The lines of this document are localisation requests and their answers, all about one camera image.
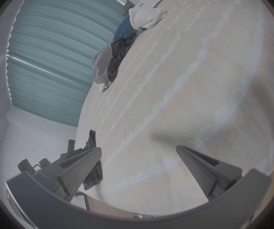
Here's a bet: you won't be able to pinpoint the bed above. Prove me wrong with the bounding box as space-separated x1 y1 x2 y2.
75 0 274 220

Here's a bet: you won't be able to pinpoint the blue-green curtain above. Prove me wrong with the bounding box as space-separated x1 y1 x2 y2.
6 56 92 128
8 0 133 88

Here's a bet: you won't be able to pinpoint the black shiny garment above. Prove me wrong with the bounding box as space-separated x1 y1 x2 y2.
107 32 138 82

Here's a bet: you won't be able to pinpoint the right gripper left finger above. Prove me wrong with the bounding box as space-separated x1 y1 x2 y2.
35 147 102 197

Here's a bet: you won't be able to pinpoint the white garment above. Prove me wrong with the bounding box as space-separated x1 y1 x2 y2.
129 2 168 31

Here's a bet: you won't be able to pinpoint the black chest of drawers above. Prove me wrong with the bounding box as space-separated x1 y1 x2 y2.
66 139 76 152

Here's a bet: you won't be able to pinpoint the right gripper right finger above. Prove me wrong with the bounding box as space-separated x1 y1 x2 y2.
176 145 243 198

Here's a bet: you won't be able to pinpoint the grey garment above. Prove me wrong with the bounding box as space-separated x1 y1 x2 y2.
91 43 114 92

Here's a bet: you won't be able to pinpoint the black trousers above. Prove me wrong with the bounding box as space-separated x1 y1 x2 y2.
53 129 104 191

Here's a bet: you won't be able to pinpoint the dark blue garment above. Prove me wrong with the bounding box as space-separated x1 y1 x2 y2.
113 15 147 43

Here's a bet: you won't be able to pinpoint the grey bedside table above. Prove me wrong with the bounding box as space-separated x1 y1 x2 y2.
122 0 137 16

